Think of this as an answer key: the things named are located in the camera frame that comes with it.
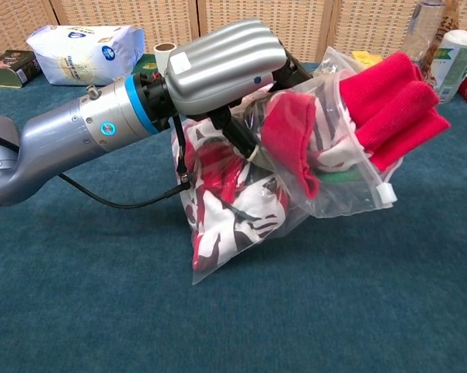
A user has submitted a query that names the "red white patterned garment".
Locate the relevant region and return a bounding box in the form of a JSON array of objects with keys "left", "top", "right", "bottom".
[{"left": 184, "top": 51, "right": 451, "bottom": 273}]

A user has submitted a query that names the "wicker folding screen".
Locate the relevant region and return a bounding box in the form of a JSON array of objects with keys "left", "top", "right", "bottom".
[{"left": 0, "top": 0, "right": 467, "bottom": 65}]

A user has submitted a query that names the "blue table cloth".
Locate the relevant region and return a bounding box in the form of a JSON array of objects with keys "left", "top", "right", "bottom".
[{"left": 0, "top": 61, "right": 467, "bottom": 373}]

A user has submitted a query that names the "white green cylindrical canister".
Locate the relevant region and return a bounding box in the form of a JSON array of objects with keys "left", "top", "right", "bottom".
[{"left": 429, "top": 29, "right": 467, "bottom": 104}]

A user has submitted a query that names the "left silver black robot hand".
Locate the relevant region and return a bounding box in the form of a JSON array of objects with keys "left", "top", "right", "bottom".
[{"left": 165, "top": 18, "right": 315, "bottom": 162}]

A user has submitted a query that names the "white paper roll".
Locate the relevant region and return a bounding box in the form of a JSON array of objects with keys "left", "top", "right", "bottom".
[{"left": 154, "top": 42, "right": 178, "bottom": 75}]

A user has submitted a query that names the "clear plastic water bottle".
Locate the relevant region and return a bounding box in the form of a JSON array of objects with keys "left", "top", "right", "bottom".
[{"left": 409, "top": 0, "right": 446, "bottom": 66}]

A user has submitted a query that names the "dark green tin can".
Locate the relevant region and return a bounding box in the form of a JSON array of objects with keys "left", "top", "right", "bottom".
[{"left": 0, "top": 49, "right": 43, "bottom": 89}]

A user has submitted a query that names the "yellow tray with round holes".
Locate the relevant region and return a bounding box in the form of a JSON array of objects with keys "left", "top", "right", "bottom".
[{"left": 351, "top": 51, "right": 385, "bottom": 74}]

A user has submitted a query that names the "green yellow sponge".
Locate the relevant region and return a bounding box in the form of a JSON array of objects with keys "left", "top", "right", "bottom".
[{"left": 137, "top": 53, "right": 159, "bottom": 75}]

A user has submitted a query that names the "clear plastic zip bag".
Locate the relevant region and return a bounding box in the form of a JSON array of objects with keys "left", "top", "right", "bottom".
[{"left": 170, "top": 46, "right": 397, "bottom": 287}]

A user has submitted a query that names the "blue white tissue pack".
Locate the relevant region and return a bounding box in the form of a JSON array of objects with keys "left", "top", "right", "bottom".
[{"left": 26, "top": 24, "right": 146, "bottom": 87}]

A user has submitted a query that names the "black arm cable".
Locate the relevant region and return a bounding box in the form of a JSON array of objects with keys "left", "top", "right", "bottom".
[{"left": 58, "top": 115, "right": 192, "bottom": 209}]

